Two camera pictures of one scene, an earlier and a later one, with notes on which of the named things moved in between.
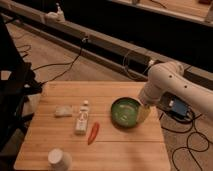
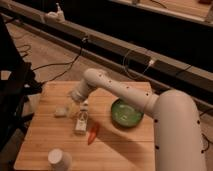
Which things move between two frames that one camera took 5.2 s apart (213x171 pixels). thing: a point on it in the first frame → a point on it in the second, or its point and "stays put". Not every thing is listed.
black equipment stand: [18, 79] stays put
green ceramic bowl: [124, 111] stays put
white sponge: [63, 111] stays put
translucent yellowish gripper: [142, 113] → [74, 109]
